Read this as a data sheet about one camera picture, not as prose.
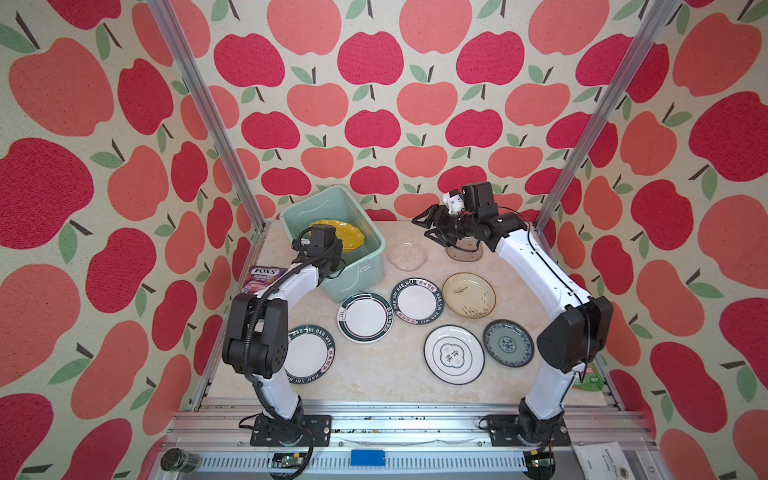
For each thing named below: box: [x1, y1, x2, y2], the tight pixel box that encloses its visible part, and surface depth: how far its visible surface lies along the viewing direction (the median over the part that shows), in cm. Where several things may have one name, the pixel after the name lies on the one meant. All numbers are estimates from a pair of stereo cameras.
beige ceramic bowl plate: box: [442, 272, 497, 319], surface depth 101 cm
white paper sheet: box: [572, 440, 636, 480], surface depth 70 cm
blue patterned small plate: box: [483, 319, 535, 368], surface depth 91 cm
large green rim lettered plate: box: [283, 325, 336, 384], surface depth 88 cm
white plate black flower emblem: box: [423, 324, 485, 385], surface depth 88 cm
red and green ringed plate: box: [336, 292, 394, 344], surface depth 96 cm
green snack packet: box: [572, 367, 605, 392], surface depth 84 cm
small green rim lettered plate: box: [391, 277, 444, 325], surface depth 101 cm
